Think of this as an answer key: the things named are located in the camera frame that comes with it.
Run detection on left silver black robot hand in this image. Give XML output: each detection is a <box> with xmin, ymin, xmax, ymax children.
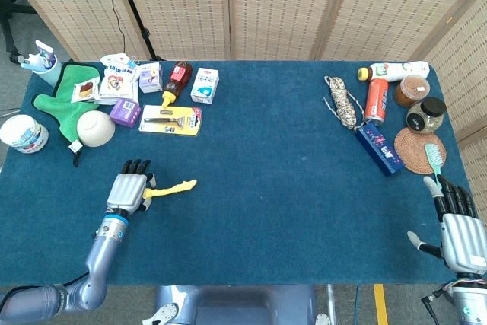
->
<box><xmin>106</xmin><ymin>158</ymin><xmax>158</xmax><ymax>215</ymax></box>

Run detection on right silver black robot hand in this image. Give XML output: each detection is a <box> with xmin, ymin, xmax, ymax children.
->
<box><xmin>406</xmin><ymin>174</ymin><xmax>487</xmax><ymax>276</ymax></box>

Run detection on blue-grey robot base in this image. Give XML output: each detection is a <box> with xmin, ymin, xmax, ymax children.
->
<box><xmin>142</xmin><ymin>285</ymin><xmax>332</xmax><ymax>325</ymax></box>

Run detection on cream upturned bowl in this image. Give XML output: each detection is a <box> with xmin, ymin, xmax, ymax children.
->
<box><xmin>76</xmin><ymin>110</ymin><xmax>116</xmax><ymax>148</ymax></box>

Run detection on small purple box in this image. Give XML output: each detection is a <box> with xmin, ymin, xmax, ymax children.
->
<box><xmin>109</xmin><ymin>97</ymin><xmax>142</xmax><ymax>129</ymax></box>

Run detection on razor in yellow blister pack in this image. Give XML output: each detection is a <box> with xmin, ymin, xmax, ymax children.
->
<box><xmin>138</xmin><ymin>105</ymin><xmax>203</xmax><ymax>138</ymax></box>

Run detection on mint green hair brush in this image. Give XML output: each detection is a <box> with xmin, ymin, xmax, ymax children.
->
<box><xmin>424</xmin><ymin>142</ymin><xmax>446</xmax><ymax>191</ymax></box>

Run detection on green microfibre cloth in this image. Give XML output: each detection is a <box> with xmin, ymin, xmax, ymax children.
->
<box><xmin>33</xmin><ymin>62</ymin><xmax>102</xmax><ymax>168</ymax></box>

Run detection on white cartoon snack bag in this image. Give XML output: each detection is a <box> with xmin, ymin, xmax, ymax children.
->
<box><xmin>97</xmin><ymin>68</ymin><xmax>140</xmax><ymax>106</ymax></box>

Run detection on yellow floor tape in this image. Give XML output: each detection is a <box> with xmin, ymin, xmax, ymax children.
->
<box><xmin>373</xmin><ymin>283</ymin><xmax>389</xmax><ymax>325</ymax></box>

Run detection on round woven coaster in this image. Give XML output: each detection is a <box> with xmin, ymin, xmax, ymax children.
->
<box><xmin>393</xmin><ymin>127</ymin><xmax>447</xmax><ymax>174</ymax></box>

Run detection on cake picture snack packet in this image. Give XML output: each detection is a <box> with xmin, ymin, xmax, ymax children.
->
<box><xmin>71</xmin><ymin>76</ymin><xmax>100</xmax><ymax>104</ymax></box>

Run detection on purple white drink carton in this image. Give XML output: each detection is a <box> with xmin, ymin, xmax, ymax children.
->
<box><xmin>138</xmin><ymin>62</ymin><xmax>164</xmax><ymax>94</ymax></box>

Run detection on white tub with blue label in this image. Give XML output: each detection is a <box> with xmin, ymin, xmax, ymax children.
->
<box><xmin>0</xmin><ymin>114</ymin><xmax>49</xmax><ymax>155</ymax></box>

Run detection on brown sauce bottle yellow cap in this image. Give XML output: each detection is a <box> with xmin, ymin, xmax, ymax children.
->
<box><xmin>161</xmin><ymin>61</ymin><xmax>194</xmax><ymax>109</ymax></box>

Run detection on long dark blue box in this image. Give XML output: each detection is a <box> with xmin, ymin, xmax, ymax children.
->
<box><xmin>354</xmin><ymin>123</ymin><xmax>406</xmax><ymax>177</ymax></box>

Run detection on white blue plastic packet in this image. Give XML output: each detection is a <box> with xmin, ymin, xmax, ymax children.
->
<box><xmin>100</xmin><ymin>53</ymin><xmax>140</xmax><ymax>75</ymax></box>

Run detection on white blue milk carton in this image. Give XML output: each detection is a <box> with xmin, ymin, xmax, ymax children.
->
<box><xmin>190</xmin><ymin>67</ymin><xmax>221</xmax><ymax>105</ymax></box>

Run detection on glass jar black lid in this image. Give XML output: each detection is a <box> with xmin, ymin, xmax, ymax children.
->
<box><xmin>406</xmin><ymin>97</ymin><xmax>447</xmax><ymax>135</ymax></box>

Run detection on pale teal cup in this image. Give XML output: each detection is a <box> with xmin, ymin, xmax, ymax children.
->
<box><xmin>37</xmin><ymin>54</ymin><xmax>63</xmax><ymax>88</ymax></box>

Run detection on white blue toothpaste tube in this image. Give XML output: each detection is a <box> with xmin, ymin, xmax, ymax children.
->
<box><xmin>34</xmin><ymin>39</ymin><xmax>55</xmax><ymax>71</ymax></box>

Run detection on brown paste plastic jar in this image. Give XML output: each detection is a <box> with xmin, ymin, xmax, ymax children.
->
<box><xmin>393</xmin><ymin>74</ymin><xmax>431</xmax><ymax>108</ymax></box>

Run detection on light blue toothbrush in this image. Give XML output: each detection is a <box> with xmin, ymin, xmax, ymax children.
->
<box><xmin>21</xmin><ymin>53</ymin><xmax>45</xmax><ymax>73</ymax></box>

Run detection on orange drink can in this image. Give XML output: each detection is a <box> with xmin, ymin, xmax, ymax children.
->
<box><xmin>364</xmin><ymin>78</ymin><xmax>390</xmax><ymax>127</ymax></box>

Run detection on white bottle yellow cap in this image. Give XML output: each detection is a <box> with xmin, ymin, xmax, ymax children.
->
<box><xmin>357</xmin><ymin>61</ymin><xmax>431</xmax><ymax>83</ymax></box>

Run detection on black tripod stand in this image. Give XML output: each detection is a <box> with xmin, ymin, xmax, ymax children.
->
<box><xmin>110</xmin><ymin>0</ymin><xmax>163</xmax><ymax>62</ymax></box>

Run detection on black office chair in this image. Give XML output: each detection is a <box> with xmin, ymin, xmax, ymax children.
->
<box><xmin>0</xmin><ymin>0</ymin><xmax>39</xmax><ymax>65</ymax></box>

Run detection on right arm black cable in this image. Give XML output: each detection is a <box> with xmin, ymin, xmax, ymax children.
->
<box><xmin>420</xmin><ymin>282</ymin><xmax>457</xmax><ymax>325</ymax></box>

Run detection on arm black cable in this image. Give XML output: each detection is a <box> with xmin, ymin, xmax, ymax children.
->
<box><xmin>420</xmin><ymin>282</ymin><xmax>457</xmax><ymax>325</ymax></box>
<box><xmin>60</xmin><ymin>270</ymin><xmax>91</xmax><ymax>288</ymax></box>

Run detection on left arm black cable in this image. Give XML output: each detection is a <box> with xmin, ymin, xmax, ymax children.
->
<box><xmin>60</xmin><ymin>270</ymin><xmax>91</xmax><ymax>288</ymax></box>

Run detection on thin blue floor cable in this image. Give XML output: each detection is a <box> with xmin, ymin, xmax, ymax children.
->
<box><xmin>353</xmin><ymin>283</ymin><xmax>361</xmax><ymax>325</ymax></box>

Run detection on coiled beige patterned rope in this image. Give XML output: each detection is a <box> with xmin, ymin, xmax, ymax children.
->
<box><xmin>323</xmin><ymin>75</ymin><xmax>364</xmax><ymax>131</ymax></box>

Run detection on thin black hanging cable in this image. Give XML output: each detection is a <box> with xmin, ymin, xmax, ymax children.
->
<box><xmin>97</xmin><ymin>0</ymin><xmax>126</xmax><ymax>56</ymax></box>

